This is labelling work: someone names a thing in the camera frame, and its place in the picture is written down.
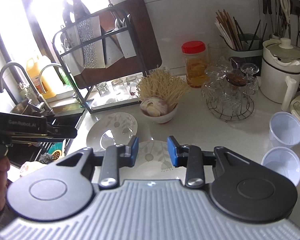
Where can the white drip tray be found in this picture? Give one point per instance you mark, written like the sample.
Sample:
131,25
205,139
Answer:
115,103

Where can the steel pot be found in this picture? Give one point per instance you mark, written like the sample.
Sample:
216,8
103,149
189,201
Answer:
23,107

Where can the clear plastic cup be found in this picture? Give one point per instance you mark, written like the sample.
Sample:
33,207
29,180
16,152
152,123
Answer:
286,130
281,165

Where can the white lidded pot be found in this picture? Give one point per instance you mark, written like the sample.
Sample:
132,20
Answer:
280,75

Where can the white bowl of garlic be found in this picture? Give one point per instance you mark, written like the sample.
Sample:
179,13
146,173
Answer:
162,116

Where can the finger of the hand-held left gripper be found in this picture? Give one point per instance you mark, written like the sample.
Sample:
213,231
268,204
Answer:
65,131

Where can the steel faucet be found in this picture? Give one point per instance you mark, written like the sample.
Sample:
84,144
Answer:
35,97
47,67

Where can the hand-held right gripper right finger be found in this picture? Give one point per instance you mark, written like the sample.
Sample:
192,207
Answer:
172,155

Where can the bunch of chopsticks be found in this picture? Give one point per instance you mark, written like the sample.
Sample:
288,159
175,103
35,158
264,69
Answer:
227,30

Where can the brown cutting board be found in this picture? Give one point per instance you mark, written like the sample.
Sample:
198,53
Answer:
145,37

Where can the embossed steel tray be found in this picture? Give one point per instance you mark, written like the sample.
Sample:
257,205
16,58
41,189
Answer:
91,42

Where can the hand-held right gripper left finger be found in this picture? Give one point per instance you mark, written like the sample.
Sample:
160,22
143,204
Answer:
134,152

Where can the steel wool scourer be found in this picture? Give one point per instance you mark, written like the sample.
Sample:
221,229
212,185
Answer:
45,158

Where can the white utensil caddy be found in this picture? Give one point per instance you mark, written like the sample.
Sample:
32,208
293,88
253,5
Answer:
126,42

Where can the hanging kitchen utensils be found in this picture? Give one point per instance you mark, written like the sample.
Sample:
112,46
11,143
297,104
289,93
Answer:
277,10

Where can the glass jar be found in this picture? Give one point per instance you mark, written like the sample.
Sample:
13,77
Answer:
133,85
120,88
103,91

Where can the green basket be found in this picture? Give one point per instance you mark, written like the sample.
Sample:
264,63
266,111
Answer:
66,78

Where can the black kitchen sink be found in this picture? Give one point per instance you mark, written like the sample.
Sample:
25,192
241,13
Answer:
65,115

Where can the green chopstick holder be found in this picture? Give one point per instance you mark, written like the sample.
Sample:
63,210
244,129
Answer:
250,52

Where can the brown glass lid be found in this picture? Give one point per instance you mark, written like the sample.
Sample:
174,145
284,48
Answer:
236,78

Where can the leaf pattern plate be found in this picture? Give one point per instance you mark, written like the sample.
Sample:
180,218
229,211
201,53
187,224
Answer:
152,155
115,127

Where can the orange detergent bottle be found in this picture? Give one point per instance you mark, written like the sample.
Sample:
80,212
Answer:
40,77

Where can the bundle of dry noodles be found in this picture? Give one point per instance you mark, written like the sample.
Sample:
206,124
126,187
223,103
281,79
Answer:
162,85

